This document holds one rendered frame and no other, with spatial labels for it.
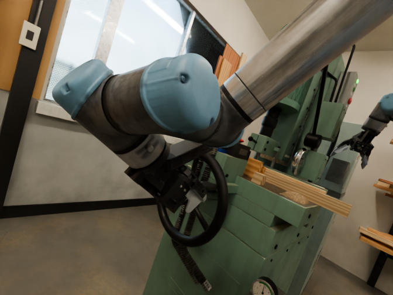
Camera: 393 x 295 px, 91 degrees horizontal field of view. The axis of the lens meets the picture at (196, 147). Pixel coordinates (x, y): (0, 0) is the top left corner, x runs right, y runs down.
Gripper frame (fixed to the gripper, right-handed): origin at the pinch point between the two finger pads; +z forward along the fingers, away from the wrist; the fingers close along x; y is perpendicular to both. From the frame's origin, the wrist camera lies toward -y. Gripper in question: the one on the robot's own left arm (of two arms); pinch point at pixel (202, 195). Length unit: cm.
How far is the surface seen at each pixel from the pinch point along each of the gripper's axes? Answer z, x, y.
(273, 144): 27.5, -6.8, -38.5
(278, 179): 30.4, 1.7, -25.7
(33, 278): 34, -79, 79
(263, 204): 20.8, 5.4, -11.5
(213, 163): 0.6, -4.0, -9.2
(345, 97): 33, 6, -77
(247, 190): 20.0, -1.2, -12.8
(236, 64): 84, -143, -180
